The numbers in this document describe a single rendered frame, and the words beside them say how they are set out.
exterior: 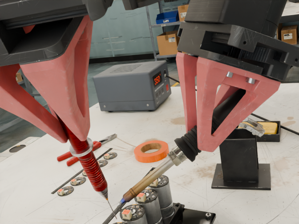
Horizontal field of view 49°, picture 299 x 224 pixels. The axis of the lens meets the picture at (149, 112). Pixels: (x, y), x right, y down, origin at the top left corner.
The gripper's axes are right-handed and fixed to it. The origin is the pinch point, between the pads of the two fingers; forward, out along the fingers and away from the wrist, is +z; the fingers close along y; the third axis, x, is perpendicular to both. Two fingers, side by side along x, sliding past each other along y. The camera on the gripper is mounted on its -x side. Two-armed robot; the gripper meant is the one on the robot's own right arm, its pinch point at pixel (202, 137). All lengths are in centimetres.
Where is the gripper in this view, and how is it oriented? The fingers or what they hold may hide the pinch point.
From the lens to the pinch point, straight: 29.5
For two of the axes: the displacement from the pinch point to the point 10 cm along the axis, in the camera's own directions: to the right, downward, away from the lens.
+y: 2.9, 2.7, -9.2
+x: 9.2, 2.0, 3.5
